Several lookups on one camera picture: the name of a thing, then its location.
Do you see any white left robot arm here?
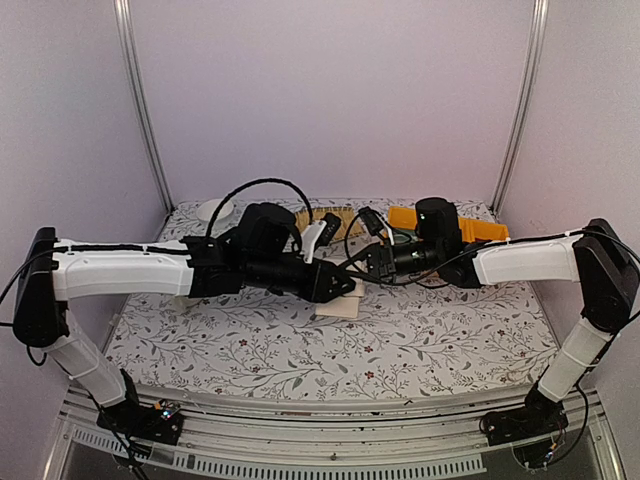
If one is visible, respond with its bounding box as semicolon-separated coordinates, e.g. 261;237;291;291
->
11;202;356;408

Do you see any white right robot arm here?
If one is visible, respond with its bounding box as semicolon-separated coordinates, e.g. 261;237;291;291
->
342;197;639;409

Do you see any green item in bin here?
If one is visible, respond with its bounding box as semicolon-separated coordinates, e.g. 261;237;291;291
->
392;229;414;244

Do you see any yellow bin left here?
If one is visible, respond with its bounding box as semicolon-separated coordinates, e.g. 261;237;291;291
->
388;206;417;239

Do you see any yellow bin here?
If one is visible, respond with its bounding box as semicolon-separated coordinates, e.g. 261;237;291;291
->
458;217;475;243
472;220;510;241
388;206;417;239

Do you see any woven bamboo tray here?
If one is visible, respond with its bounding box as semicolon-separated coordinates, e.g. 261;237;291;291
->
312;205;364;243

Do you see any floral patterned table mat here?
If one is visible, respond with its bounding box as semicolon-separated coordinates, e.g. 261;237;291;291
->
102;197;561;401

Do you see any yellow bin middle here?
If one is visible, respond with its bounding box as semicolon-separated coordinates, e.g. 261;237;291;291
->
458;217;475;243

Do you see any yellow bin right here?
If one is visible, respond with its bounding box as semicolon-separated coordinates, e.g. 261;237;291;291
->
472;220;510;241

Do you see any small white bowl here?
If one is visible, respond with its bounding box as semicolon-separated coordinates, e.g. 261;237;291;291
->
196;199;234;223

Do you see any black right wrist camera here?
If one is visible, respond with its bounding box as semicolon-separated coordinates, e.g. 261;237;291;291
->
358;207;395;246

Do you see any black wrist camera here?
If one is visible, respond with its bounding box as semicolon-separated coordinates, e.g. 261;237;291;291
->
358;207;395;246
300;219;340;264

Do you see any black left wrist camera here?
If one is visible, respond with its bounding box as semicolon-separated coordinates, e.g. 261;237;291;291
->
300;219;340;264

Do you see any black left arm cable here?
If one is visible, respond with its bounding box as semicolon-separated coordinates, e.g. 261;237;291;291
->
207;178;316;239

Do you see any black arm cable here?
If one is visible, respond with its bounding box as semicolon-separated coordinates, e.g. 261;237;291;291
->
344;212;640;321
207;178;316;239

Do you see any aluminium front rail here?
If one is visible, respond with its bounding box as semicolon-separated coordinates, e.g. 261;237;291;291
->
42;384;626;480

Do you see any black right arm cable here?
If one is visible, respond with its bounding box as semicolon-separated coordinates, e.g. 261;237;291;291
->
344;212;640;321

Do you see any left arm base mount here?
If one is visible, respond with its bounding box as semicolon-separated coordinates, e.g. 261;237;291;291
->
97;378;185;446

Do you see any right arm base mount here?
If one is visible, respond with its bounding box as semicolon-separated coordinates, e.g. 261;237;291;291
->
479;383;569;446

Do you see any aluminium frame post right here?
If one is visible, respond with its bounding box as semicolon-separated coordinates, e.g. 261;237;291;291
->
490;0;549;217

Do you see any aluminium frame post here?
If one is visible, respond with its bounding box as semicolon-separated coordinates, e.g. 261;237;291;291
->
113;0;175;214
490;0;549;217

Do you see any aluminium frame post left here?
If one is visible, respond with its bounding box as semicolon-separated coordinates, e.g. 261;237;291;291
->
113;0;175;214

